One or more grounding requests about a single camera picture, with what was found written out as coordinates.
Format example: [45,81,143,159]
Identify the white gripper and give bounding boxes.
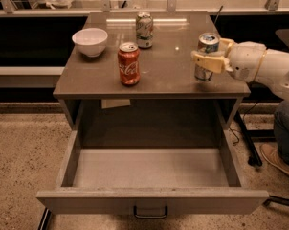
[191,37,267,82]

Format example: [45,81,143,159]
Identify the silver blue redbull can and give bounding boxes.
[194,33,220,82]

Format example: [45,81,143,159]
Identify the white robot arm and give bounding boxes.
[191,38,289,102]

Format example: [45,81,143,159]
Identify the grey cabinet with table top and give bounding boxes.
[54,12,250,149]

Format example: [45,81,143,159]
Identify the white green soda can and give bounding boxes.
[136,12,153,48]

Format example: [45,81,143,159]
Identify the orange coca-cola can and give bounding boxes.
[118,42,140,85]

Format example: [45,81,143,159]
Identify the paper label under table top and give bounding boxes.
[101,99,131,109]

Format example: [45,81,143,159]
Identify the open grey top drawer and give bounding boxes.
[36,130,268,215]

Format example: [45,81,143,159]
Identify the person's leg in jeans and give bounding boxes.
[274,101,289,165]

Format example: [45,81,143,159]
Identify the tan shoe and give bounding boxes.
[260,144,289,176]

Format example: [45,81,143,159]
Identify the black stand leg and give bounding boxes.
[234,112,262,167]

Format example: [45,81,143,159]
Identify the white ceramic bowl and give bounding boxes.
[72,28,108,58]

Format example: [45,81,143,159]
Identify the black metal drawer handle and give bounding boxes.
[133,206,168,219]

